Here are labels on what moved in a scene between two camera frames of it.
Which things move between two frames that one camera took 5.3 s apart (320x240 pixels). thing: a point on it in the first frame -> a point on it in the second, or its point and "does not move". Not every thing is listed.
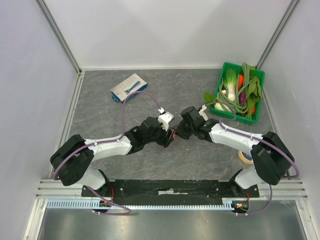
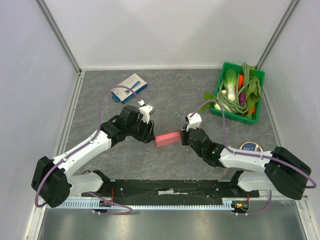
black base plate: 213,190 does not move
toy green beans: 240,104 does not move
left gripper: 165,141 -> 148,135
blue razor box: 133,84 does not move
